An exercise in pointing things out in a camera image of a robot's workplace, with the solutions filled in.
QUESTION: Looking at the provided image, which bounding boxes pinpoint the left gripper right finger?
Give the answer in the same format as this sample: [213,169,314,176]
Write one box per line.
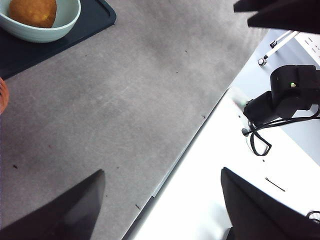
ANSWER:
[220,166,320,240]

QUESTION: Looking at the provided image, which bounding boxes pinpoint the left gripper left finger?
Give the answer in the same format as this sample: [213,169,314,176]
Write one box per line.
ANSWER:
[0,169,106,240]

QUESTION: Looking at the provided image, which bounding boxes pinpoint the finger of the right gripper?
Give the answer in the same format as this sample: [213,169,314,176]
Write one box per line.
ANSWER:
[247,0,320,33]
[233,0,276,13]

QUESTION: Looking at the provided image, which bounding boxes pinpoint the teal ribbed bowl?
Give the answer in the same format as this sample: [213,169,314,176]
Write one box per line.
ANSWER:
[0,0,82,44]

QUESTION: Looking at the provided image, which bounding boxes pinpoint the brown kiwi fruit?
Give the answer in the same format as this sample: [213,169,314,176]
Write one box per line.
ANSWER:
[8,0,58,29]

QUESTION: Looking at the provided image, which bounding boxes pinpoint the white metal stand leg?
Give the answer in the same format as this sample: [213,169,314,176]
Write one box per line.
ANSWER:
[258,29,301,66]

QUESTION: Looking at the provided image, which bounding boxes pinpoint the thin black hairpin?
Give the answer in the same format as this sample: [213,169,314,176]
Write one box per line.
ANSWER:
[265,176,286,192]

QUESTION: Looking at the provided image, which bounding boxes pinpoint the brown wicker basket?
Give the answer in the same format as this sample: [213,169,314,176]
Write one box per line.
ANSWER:
[0,76,10,116]

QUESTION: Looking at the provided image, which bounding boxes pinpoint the black rectangular tray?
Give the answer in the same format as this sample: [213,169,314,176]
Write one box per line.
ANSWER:
[0,0,117,81]

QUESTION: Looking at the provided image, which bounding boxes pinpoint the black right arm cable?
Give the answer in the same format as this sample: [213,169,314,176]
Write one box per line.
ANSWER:
[241,116,320,157]

